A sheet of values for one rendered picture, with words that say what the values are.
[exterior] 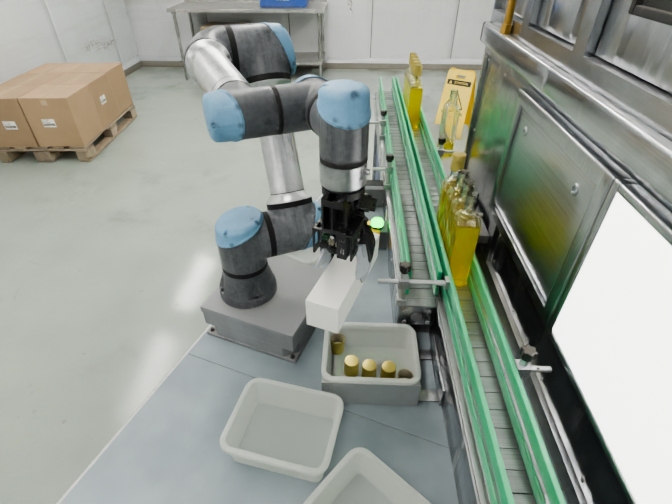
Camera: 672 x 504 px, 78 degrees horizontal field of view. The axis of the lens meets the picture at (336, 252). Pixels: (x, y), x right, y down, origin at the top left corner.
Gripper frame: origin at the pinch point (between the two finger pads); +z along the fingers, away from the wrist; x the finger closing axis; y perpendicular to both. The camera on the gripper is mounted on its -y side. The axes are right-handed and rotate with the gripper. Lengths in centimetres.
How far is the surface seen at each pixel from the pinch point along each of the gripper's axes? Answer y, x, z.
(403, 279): -15.8, 8.7, 12.5
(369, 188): -78, -19, 26
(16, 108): -162, -350, 62
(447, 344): -8.1, 21.8, 21.5
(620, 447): 14, 48, 7
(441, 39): -617, -82, 70
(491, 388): 0.1, 32.1, 21.4
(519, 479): 16.8, 38.1, 21.3
